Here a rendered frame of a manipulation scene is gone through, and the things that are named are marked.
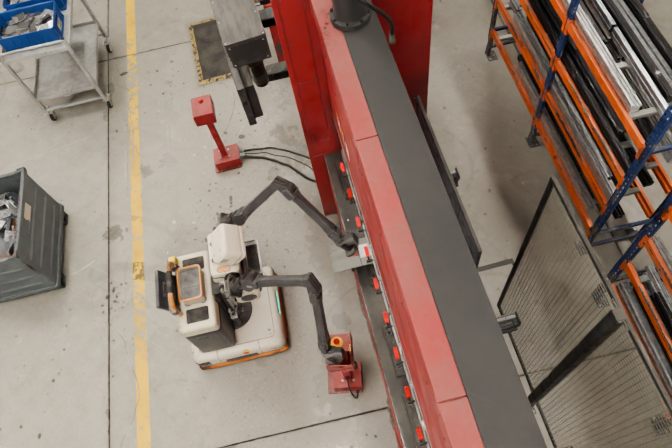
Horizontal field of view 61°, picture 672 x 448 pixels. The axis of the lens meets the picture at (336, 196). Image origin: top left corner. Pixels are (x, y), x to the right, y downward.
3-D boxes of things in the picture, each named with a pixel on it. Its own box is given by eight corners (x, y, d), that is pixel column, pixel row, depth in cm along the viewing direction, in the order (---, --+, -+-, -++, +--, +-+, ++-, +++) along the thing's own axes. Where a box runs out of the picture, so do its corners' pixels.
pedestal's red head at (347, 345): (327, 340, 361) (323, 331, 345) (352, 338, 360) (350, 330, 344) (328, 372, 351) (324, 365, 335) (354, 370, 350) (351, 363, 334)
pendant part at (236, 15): (240, 82, 417) (206, -12, 344) (273, 72, 419) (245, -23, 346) (257, 135, 392) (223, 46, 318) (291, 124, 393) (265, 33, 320)
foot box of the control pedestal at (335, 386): (327, 365, 418) (325, 361, 408) (361, 363, 417) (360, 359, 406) (328, 394, 408) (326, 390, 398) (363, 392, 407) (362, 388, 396)
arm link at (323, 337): (312, 281, 317) (306, 293, 308) (322, 282, 315) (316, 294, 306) (323, 341, 336) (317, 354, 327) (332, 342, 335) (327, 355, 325)
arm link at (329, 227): (285, 184, 332) (279, 194, 323) (291, 179, 329) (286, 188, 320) (337, 234, 341) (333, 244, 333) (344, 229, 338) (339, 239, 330)
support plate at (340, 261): (328, 247, 356) (328, 246, 356) (369, 236, 357) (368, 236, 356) (334, 273, 347) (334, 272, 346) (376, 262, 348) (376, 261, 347)
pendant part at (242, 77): (235, 78, 401) (221, 41, 370) (251, 73, 402) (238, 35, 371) (249, 126, 378) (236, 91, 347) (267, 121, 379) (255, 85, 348)
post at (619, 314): (519, 404, 392) (610, 309, 220) (526, 402, 392) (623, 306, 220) (522, 411, 390) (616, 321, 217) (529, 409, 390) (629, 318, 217)
